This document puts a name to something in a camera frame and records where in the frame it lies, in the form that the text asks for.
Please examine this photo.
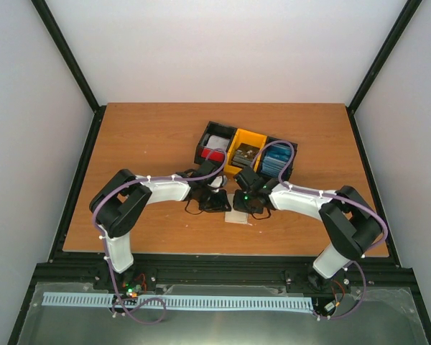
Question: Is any yellow middle card bin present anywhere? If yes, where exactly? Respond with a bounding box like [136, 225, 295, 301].
[224, 129, 267, 175]

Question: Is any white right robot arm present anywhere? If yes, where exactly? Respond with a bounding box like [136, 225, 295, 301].
[233, 167, 388, 279]

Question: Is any black card bin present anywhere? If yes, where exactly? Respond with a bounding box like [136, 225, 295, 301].
[194, 121, 237, 165]
[257, 142, 298, 181]

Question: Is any red and white card stack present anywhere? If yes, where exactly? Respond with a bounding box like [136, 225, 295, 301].
[200, 134, 229, 162]

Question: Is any grey card stack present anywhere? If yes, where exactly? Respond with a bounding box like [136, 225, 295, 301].
[231, 143, 259, 168]

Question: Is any black left frame post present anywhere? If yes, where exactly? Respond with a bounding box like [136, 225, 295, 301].
[30, 0, 101, 113]

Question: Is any beige card holder wallet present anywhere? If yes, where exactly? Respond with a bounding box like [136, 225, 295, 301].
[224, 194, 248, 224]

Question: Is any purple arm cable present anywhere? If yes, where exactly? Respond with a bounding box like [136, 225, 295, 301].
[251, 140, 389, 321]
[92, 147, 228, 324]

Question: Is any metal front plate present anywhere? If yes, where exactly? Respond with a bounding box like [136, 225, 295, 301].
[17, 283, 427, 344]

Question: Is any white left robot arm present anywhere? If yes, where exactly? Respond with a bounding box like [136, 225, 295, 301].
[89, 160, 231, 290]

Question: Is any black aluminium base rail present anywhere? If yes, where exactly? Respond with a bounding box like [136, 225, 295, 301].
[32, 251, 416, 299]

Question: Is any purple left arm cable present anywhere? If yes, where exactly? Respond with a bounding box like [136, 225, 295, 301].
[92, 147, 228, 324]

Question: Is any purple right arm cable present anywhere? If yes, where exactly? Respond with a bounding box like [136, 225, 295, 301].
[251, 140, 389, 321]

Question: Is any light blue cable duct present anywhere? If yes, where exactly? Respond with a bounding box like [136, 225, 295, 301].
[41, 292, 313, 313]

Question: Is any black right frame post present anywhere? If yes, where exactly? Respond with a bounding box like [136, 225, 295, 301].
[346, 0, 422, 116]

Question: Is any black frame post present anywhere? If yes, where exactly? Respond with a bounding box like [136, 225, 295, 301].
[346, 0, 422, 116]
[30, 0, 101, 113]

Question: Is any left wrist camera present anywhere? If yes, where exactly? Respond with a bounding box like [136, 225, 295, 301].
[209, 175, 228, 189]

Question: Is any blue card stack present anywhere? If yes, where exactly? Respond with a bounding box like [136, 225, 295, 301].
[261, 144, 292, 177]

